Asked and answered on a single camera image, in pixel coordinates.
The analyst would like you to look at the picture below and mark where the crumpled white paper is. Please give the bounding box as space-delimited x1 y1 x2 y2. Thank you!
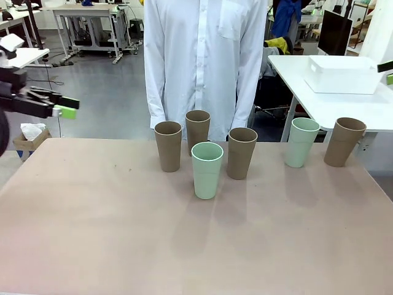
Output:
20 122 47 141

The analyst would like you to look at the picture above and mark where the black corrugated cable hose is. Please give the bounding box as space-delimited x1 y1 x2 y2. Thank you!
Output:
0 109 12 158

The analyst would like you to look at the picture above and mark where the person's left forearm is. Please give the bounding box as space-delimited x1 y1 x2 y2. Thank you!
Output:
233 70 265 128

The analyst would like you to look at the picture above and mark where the person's right forearm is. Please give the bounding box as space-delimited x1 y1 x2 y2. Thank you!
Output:
146 70 168 130

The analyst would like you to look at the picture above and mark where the white desk with grey legs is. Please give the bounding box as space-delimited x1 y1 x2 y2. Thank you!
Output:
8 47 50 68

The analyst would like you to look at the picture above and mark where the white plastic basket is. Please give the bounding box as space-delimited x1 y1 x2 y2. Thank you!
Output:
303 54 385 95

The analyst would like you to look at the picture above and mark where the black computer monitor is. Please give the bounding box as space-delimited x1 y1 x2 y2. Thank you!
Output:
317 9 354 57

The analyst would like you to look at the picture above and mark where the workbench with white frame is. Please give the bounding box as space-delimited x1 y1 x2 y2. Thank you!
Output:
52 3 131 65

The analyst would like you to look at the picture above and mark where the black stand pole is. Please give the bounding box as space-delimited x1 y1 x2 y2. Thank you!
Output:
26 0 45 52

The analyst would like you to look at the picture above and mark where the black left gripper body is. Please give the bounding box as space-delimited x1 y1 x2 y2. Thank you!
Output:
0 69 30 112

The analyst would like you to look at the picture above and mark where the white background table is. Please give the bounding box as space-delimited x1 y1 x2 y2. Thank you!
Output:
0 8 42 47

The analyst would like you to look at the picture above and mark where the person in white shirt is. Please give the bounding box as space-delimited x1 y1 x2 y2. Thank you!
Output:
143 0 270 142

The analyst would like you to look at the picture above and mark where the white side table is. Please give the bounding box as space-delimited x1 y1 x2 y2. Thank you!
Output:
267 54 393 144

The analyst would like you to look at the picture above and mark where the yellow and black jacket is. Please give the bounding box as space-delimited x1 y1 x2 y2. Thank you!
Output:
263 36 295 57

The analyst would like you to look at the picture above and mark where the cardboard box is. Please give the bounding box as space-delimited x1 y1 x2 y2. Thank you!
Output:
12 128 52 163

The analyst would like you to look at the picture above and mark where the green plastic cup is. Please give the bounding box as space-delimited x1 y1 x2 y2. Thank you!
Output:
283 117 321 168
191 141 224 201

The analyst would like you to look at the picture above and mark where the black office chair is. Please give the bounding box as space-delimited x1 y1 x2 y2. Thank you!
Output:
254 55 297 124

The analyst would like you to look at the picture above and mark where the brown plastic cup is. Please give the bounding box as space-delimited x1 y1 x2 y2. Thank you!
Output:
323 117 367 168
226 127 259 181
185 109 212 157
154 120 183 173

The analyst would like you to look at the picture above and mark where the blue jacket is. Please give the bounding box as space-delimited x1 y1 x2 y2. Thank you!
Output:
271 0 303 39

